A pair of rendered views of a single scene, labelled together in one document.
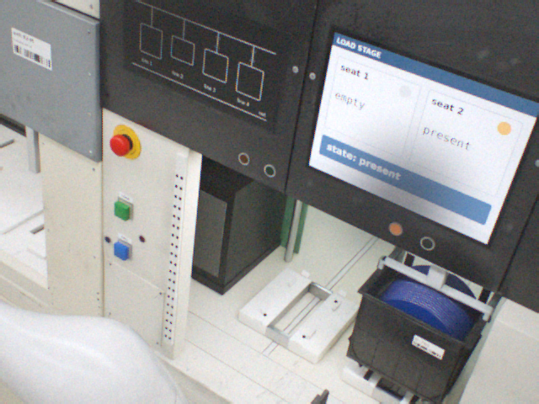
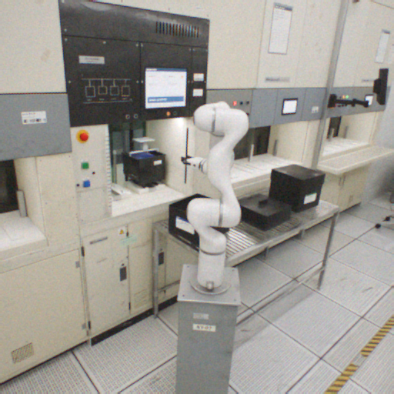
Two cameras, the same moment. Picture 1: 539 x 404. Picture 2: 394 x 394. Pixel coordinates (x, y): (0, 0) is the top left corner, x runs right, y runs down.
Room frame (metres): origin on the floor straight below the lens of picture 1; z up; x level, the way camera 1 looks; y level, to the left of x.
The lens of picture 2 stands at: (-0.01, 1.64, 1.73)
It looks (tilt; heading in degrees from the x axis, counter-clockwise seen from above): 22 degrees down; 289
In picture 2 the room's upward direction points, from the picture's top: 3 degrees clockwise
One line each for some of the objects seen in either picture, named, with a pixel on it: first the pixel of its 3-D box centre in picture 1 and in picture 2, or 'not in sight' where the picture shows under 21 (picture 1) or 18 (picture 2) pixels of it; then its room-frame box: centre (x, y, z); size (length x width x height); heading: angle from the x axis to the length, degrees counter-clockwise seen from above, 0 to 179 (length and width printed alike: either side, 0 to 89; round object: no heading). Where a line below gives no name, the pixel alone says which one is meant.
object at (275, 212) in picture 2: not in sight; (262, 208); (0.26, -0.47, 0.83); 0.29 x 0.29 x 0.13; 62
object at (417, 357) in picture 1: (424, 312); (144, 161); (1.09, -0.35, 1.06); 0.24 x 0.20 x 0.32; 62
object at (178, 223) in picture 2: not in sight; (199, 218); (0.57, -0.11, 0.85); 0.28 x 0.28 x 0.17; 72
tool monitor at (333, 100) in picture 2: not in sight; (362, 89); (-0.30, -1.65, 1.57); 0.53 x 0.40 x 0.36; 152
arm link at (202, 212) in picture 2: not in sight; (207, 224); (0.38, 0.37, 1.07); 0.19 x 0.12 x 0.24; 18
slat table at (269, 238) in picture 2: not in sight; (248, 261); (0.30, -0.50, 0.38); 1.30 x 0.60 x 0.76; 62
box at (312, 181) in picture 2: not in sight; (295, 187); (0.08, -0.85, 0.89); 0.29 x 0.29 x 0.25; 58
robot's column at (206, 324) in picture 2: not in sight; (205, 342); (0.35, 0.36, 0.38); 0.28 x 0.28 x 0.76; 17
